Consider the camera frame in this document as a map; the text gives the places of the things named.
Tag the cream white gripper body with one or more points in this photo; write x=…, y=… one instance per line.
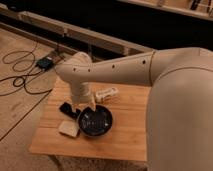
x=82, y=96

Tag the black smartphone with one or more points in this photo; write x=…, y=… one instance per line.
x=66, y=109

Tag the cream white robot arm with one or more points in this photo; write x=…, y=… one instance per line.
x=179, y=115

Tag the beige sponge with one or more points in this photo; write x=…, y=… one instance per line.
x=69, y=128

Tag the long wooden shelf beam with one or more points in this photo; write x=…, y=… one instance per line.
x=88, y=36

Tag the white plastic bottle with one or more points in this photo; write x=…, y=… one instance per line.
x=102, y=95

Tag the black power adapter box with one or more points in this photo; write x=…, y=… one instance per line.
x=45, y=63

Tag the dark ceramic bowl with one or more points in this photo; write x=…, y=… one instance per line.
x=94, y=123

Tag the wooden table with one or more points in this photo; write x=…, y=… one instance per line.
x=113, y=129

